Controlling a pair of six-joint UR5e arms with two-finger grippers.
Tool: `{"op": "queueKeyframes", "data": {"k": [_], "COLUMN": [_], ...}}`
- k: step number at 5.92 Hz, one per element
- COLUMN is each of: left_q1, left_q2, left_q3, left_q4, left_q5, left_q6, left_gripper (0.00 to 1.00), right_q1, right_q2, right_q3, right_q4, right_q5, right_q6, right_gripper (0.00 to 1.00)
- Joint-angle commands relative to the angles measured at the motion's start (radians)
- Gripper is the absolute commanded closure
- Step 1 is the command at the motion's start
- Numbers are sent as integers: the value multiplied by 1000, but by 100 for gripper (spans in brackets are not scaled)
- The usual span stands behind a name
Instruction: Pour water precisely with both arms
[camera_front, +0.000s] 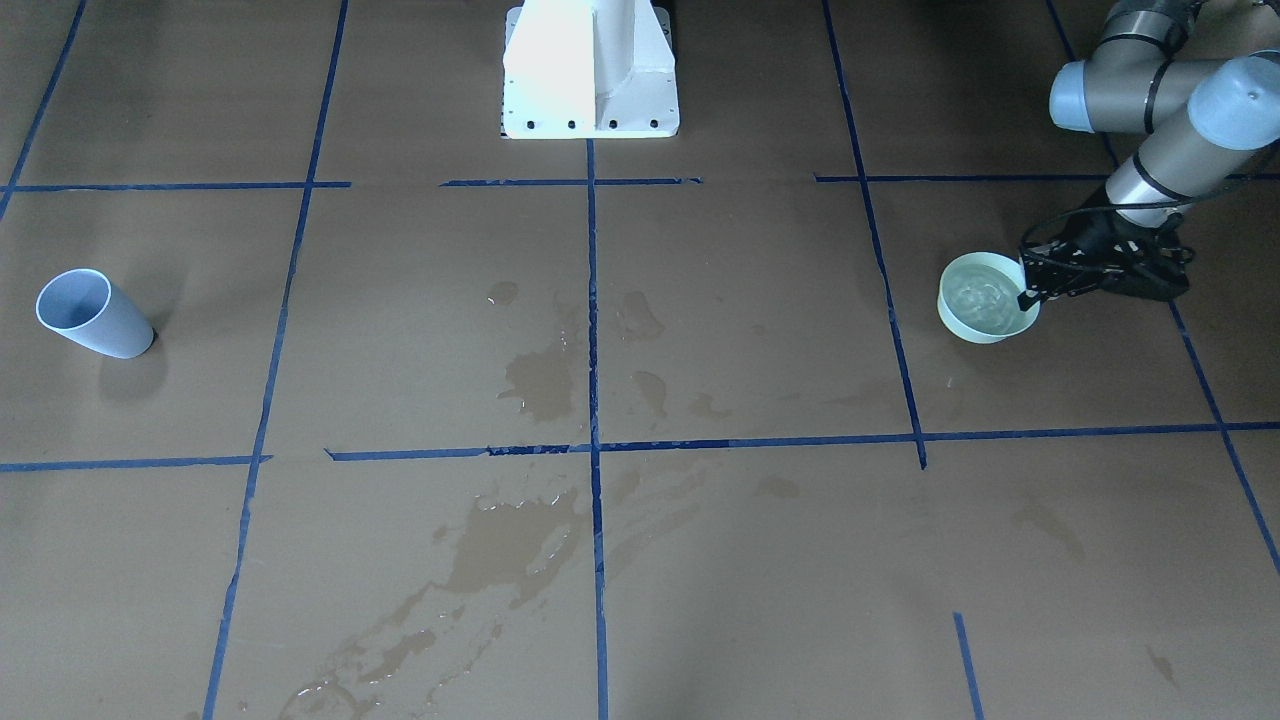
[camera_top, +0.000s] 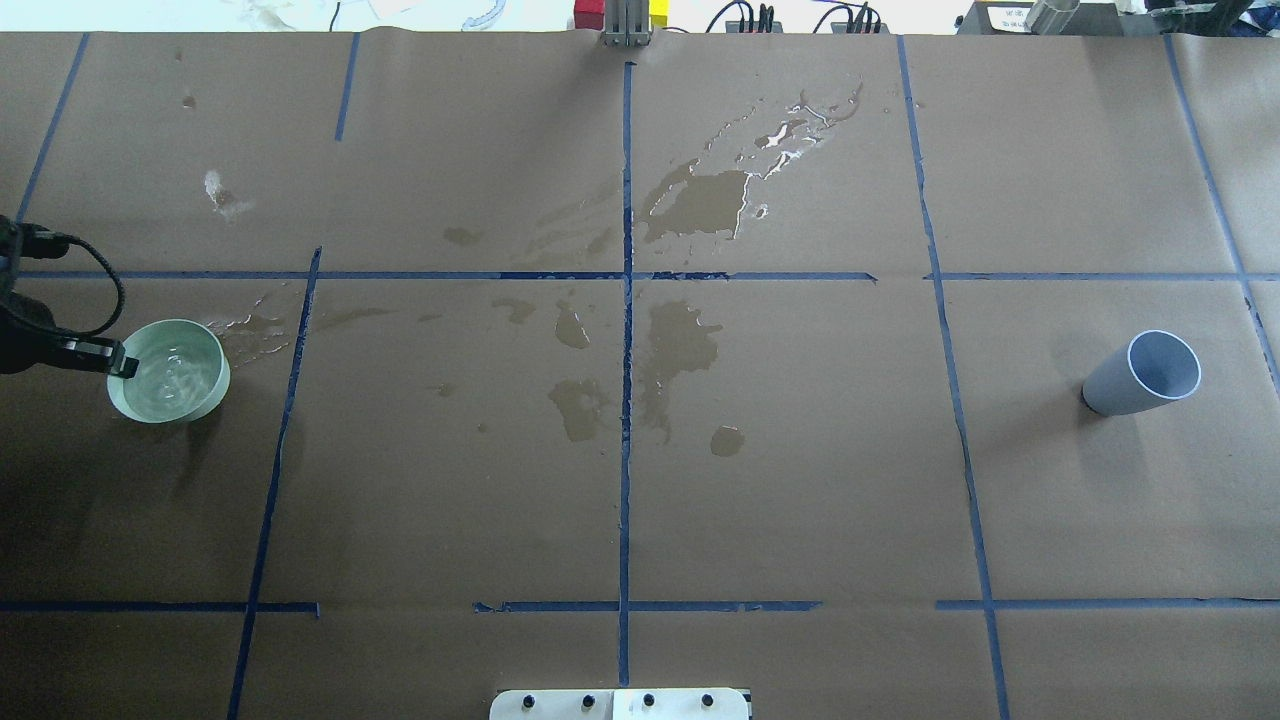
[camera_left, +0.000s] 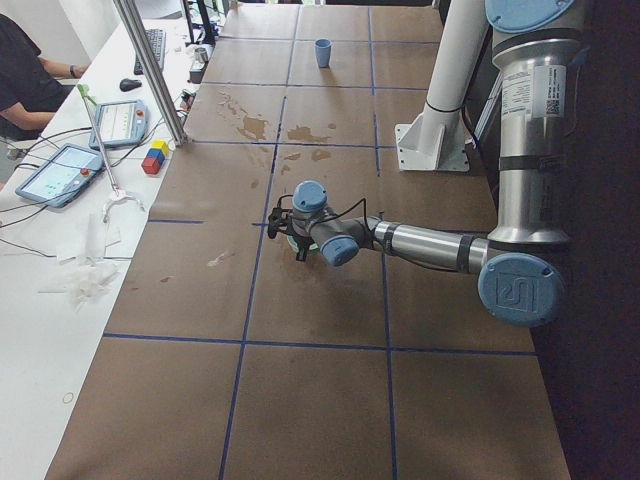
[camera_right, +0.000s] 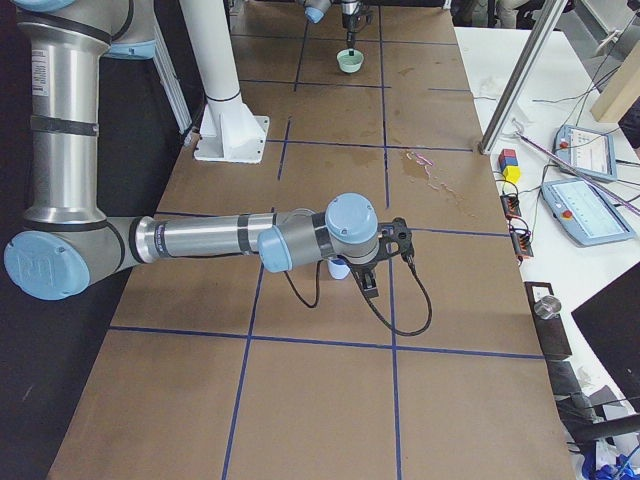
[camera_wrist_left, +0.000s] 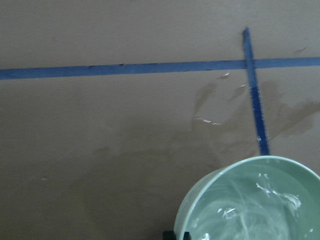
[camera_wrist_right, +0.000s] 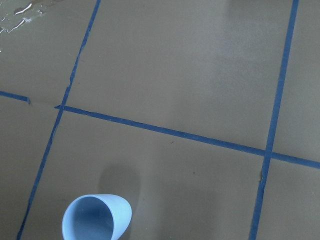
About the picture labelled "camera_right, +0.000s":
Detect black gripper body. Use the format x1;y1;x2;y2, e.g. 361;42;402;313
347;258;378;280
341;13;360;33

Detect green ceramic bowl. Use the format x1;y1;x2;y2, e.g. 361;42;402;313
336;48;364;74

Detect blue plastic cup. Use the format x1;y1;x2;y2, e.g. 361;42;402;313
327;258;350;280

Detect far teach pendant tablet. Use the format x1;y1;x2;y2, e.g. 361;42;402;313
553;125;618;182

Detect near teach pendant tablet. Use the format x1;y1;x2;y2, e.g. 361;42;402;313
541;179;636;247

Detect small metal cup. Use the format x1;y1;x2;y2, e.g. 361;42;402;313
533;295;562;320

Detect orange black circuit board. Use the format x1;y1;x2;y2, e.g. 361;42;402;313
500;194;521;218

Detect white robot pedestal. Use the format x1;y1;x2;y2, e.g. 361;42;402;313
180;0;270;164

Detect teach pendant tablet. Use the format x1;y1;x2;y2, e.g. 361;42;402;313
541;179;636;247
553;125;618;182

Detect red blue yellow blocks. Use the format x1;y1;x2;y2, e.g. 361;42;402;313
498;149;521;184

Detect aluminium frame post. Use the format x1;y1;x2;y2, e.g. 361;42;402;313
478;0;568;154

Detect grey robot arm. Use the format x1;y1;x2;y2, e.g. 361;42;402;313
4;1;381;300
298;0;363;56

